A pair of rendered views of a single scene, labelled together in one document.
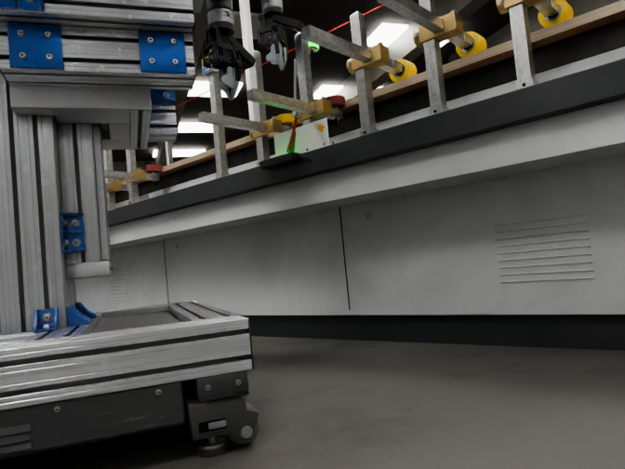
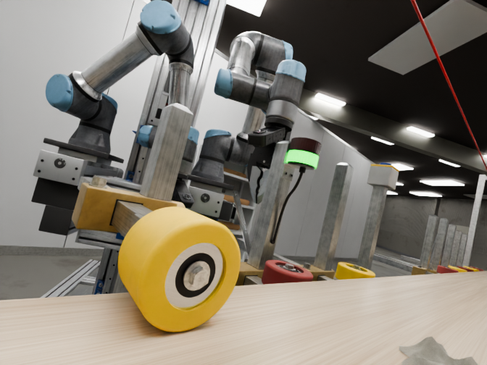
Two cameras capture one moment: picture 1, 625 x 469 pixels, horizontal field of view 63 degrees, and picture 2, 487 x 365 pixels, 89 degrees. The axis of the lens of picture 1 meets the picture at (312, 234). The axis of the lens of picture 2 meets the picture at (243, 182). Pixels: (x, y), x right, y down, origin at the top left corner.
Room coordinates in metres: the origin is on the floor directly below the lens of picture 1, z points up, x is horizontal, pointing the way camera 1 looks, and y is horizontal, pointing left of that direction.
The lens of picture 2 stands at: (1.79, -0.56, 1.00)
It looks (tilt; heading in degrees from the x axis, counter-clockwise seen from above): 3 degrees up; 98
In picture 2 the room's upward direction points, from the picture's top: 14 degrees clockwise
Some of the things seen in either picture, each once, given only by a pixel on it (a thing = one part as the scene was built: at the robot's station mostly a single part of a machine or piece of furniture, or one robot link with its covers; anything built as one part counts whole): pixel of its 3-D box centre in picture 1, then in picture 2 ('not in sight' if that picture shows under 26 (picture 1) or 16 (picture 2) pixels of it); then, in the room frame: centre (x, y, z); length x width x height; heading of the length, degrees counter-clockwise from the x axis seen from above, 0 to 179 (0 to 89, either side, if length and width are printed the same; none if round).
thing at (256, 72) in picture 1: (259, 111); (326, 248); (1.95, 0.16, 0.92); 0.04 x 0.04 x 0.48; 48
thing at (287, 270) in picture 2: (335, 112); (282, 299); (1.84, -0.13, 0.85); 0.08 x 0.08 x 0.11
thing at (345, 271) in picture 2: (286, 128); (351, 290); (2.00, 0.06, 0.85); 0.08 x 0.08 x 0.11
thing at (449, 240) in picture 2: not in sight; (446, 260); (2.96, 1.28, 0.92); 0.04 x 0.04 x 0.48; 48
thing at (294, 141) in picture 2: not in sight; (305, 147); (1.82, -0.06, 1.13); 0.06 x 0.06 x 0.02
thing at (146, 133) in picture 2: not in sight; (160, 140); (1.36, 0.23, 1.12); 0.11 x 0.11 x 0.08; 87
